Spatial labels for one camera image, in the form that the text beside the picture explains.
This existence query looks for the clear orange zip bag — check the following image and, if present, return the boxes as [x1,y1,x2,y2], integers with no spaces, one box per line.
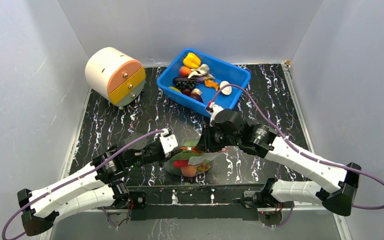
[163,139,229,178]

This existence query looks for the red toy chili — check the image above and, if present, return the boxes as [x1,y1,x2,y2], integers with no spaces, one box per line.
[173,160,190,168]

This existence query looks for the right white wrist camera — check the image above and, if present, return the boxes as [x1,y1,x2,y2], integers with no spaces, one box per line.
[206,102,224,122]

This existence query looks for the dark purple toy grapes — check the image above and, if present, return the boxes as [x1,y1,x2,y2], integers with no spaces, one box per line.
[172,76,198,92]

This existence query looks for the brown toy kiwi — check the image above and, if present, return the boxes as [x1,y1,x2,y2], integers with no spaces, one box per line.
[219,81,233,96]

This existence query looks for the dark red toy plum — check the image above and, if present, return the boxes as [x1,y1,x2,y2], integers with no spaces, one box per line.
[181,88,192,96]

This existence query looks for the orange toy food piece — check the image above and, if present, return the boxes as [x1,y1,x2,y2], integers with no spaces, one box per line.
[204,79,220,92]

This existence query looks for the toy mushroom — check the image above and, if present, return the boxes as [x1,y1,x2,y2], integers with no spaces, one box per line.
[191,88,202,96]

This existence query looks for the round cream drawer cabinet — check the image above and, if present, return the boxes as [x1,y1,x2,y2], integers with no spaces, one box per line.
[84,47,146,108]

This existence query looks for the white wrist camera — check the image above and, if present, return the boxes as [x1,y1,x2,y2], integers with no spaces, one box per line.
[206,102,224,122]
[159,134,179,158]

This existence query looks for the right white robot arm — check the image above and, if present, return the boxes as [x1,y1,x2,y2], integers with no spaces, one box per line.
[194,105,361,217]

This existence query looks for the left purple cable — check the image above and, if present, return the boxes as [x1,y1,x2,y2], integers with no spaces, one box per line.
[1,129,170,240]

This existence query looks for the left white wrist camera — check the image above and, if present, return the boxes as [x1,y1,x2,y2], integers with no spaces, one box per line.
[159,134,179,158]

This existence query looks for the blue plastic bin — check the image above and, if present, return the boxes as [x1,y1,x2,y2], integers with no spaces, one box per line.
[156,48,251,117]

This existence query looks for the dark red toy onion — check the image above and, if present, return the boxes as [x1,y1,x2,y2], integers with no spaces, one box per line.
[189,93,203,103]

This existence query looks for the toy peach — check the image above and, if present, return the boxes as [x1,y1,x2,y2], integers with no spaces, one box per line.
[179,65,192,77]
[180,165,198,178]

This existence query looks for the green toy leaf vegetable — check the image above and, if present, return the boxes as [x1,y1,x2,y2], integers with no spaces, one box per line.
[163,140,200,176]

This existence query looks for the yellow toy bell pepper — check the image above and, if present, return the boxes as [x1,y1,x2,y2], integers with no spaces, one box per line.
[182,52,202,69]

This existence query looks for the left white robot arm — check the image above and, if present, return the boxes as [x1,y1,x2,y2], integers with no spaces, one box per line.
[17,128,179,237]

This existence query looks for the yellow green toy mango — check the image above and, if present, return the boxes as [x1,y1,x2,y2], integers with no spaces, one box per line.
[169,86,182,93]

